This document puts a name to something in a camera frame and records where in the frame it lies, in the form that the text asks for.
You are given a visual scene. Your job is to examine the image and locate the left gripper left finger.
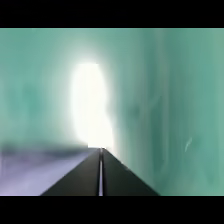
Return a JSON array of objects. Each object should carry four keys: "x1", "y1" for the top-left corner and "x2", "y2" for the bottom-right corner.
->
[{"x1": 40, "y1": 148, "x2": 101, "y2": 197}]

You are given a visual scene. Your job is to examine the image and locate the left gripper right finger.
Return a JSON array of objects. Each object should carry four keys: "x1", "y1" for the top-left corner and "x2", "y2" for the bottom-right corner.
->
[{"x1": 101, "y1": 148, "x2": 161, "y2": 197}]

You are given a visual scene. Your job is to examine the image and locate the pale grey-blue shirt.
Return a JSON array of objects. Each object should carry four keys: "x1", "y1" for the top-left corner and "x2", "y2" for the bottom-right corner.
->
[{"x1": 0, "y1": 142, "x2": 98, "y2": 197}]

